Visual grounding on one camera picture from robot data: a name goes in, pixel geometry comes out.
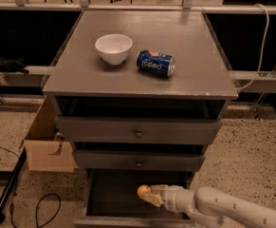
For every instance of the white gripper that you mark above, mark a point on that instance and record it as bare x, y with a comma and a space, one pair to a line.
170, 195

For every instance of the orange fruit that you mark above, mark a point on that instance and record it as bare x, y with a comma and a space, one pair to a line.
142, 190

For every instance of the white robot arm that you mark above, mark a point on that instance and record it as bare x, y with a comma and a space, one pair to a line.
207, 206

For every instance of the grey bottom drawer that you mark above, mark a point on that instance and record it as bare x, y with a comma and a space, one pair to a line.
111, 200

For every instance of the grey drawer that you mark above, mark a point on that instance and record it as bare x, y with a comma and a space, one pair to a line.
122, 130
111, 200
138, 160

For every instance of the grey middle drawer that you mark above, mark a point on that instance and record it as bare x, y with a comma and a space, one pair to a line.
138, 160

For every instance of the grey drawer cabinet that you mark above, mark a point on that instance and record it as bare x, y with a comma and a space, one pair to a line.
139, 95

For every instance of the grey top drawer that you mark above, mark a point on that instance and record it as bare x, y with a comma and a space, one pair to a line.
122, 130

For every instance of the cardboard box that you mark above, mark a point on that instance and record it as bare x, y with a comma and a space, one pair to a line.
46, 148

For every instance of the blue Pepsi can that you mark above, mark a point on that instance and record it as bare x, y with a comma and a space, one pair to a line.
156, 63

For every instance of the white bowl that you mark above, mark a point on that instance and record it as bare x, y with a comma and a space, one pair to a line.
114, 48

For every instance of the black bar on floor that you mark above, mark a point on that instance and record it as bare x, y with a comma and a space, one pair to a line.
13, 177

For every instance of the black object on rail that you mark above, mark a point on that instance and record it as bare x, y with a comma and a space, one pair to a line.
13, 65

